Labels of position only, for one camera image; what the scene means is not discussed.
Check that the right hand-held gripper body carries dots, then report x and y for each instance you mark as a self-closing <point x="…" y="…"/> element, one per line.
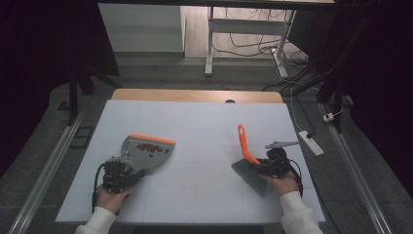
<point x="281" y="164"/>

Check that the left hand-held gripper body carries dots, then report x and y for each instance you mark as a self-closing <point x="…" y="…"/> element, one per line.
<point x="113" y="177"/>

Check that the grey dustpan with orange edge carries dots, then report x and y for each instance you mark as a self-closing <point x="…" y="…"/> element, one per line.
<point x="147" y="156"/>

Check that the orange brush with grey bristles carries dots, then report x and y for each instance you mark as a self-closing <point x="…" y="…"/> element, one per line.
<point x="248" y="162"/>

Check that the person's left hand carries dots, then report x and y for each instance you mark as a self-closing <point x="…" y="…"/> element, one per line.
<point x="112" y="198"/>

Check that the person's right hand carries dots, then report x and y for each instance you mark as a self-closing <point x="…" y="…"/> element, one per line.
<point x="284" y="185"/>

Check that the white power strip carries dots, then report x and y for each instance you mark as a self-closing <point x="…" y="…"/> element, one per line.
<point x="311" y="143"/>

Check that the white table cover sheet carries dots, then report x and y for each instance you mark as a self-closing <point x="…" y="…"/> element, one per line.
<point x="195" y="191"/>

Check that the small white adapter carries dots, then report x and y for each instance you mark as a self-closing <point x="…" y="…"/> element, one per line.
<point x="328" y="117"/>

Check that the black metal stand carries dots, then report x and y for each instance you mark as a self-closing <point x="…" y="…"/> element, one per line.
<point x="337" y="87"/>
<point x="73" y="94"/>

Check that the dark curtain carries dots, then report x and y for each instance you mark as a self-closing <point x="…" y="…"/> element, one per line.
<point x="39" y="58"/>
<point x="383" y="81"/>

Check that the white cabinet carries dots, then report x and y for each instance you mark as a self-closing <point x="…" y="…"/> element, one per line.
<point x="141" y="27"/>

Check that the aluminium floor rail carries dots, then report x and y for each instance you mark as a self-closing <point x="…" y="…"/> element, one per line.
<point x="48" y="165"/>
<point x="354" y="165"/>

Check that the white desk frame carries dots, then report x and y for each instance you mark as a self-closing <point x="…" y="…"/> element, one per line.
<point x="246" y="26"/>

